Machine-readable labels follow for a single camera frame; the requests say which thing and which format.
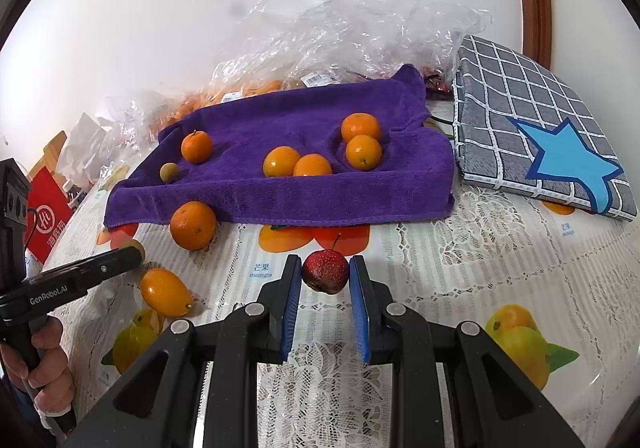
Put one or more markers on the person's left hand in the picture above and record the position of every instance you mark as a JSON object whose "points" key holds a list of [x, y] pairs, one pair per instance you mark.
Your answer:
{"points": [[52, 363]]}

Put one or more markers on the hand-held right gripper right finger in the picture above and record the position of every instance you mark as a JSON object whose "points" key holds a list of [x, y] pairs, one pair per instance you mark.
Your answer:
{"points": [[361, 313]]}

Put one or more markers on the white plastic bag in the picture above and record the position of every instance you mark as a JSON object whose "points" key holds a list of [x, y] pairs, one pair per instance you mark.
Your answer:
{"points": [[87, 137]]}

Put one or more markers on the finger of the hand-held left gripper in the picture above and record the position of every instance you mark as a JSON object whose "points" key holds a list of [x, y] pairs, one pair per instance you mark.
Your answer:
{"points": [[105, 264]]}

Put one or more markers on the red paper bag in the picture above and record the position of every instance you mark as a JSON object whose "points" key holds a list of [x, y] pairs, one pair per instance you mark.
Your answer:
{"points": [[45, 218]]}

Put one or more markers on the clear bag of red fruits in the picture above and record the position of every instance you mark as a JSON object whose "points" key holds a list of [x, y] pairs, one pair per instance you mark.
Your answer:
{"points": [[435, 77]]}

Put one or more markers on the grey checked cushion blue star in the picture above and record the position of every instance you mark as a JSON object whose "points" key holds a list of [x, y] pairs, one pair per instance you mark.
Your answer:
{"points": [[500, 92]]}

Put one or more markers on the clear bag of mandarins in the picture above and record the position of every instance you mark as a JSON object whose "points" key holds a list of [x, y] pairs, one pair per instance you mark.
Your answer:
{"points": [[200, 97]]}

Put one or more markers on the red hawthorn fruit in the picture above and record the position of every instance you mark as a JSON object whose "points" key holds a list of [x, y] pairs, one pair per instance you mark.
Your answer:
{"points": [[325, 272]]}

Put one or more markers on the orange mandarin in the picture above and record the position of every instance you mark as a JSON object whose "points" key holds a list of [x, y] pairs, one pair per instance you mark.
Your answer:
{"points": [[193, 225], [312, 165], [360, 126], [281, 161], [196, 146], [363, 152]]}

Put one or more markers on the small clear plastic bag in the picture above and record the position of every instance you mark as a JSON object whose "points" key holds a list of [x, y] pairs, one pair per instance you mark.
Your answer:
{"points": [[125, 122]]}

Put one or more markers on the fruit print lace tablecloth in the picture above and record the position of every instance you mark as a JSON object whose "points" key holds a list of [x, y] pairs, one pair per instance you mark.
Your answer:
{"points": [[450, 278]]}

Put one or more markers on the small yellow longan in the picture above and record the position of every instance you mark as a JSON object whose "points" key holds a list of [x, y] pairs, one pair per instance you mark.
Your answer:
{"points": [[169, 172]]}

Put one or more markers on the crumpled clear plastic bag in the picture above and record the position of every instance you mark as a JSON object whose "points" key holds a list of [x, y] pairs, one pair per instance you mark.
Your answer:
{"points": [[350, 27]]}

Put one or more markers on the purple towel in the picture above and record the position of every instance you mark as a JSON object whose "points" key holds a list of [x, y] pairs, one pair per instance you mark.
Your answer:
{"points": [[240, 127]]}

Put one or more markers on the oval orange kumquat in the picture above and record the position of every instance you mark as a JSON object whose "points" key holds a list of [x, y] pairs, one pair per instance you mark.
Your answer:
{"points": [[165, 292]]}

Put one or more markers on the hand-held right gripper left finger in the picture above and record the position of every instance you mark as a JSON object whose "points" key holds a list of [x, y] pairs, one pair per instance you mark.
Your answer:
{"points": [[291, 308]]}

